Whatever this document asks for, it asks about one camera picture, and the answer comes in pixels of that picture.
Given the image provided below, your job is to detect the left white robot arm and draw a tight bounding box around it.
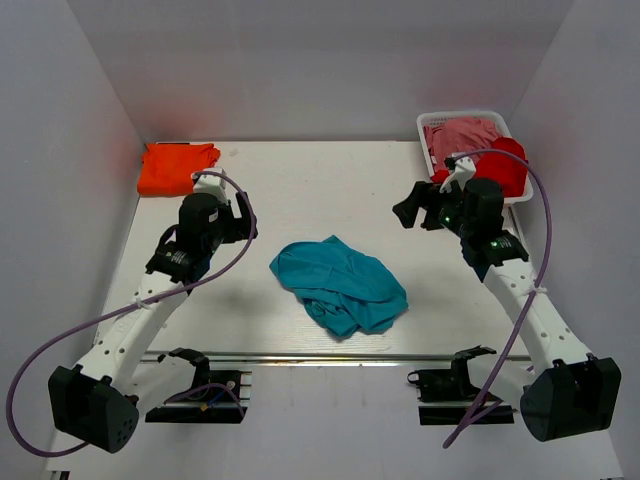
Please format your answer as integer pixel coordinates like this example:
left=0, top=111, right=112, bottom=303
left=48, top=192, right=257, bottom=453

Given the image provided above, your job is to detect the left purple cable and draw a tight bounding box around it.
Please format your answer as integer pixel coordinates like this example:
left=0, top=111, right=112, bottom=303
left=5, top=170, right=258, bottom=458

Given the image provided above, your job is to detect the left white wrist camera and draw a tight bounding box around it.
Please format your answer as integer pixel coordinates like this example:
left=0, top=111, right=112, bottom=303
left=191, top=167, right=228, bottom=203

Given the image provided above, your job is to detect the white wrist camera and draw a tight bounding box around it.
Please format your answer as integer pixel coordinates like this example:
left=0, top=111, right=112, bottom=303
left=439, top=154, right=476, bottom=193
left=191, top=167, right=228, bottom=203

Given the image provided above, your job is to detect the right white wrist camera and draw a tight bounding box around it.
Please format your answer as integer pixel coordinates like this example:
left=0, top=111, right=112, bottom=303
left=439, top=154, right=476, bottom=193

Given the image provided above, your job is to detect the red t-shirt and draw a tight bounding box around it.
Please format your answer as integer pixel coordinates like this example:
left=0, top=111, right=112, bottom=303
left=431, top=136, right=528, bottom=198

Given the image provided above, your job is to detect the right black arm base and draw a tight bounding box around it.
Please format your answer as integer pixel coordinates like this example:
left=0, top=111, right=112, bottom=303
left=406, top=346, right=515, bottom=426

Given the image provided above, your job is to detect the white plastic basket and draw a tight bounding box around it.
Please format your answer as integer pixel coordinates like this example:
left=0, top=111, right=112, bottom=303
left=416, top=110, right=533, bottom=204

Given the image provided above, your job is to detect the folded orange t-shirt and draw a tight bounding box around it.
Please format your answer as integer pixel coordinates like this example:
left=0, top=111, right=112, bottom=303
left=137, top=143, right=221, bottom=197

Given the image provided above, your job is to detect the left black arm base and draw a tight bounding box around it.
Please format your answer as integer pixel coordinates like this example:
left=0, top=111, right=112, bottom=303
left=145, top=348, right=251, bottom=424

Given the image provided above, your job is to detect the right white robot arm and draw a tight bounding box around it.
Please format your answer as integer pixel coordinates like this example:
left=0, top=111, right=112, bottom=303
left=392, top=178, right=621, bottom=442

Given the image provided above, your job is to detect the pink t-shirt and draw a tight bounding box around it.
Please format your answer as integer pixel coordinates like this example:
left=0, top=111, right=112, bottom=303
left=423, top=116, right=501, bottom=172

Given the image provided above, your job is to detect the teal t-shirt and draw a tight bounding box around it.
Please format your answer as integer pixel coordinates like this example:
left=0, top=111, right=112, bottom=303
left=269, top=236, right=409, bottom=339

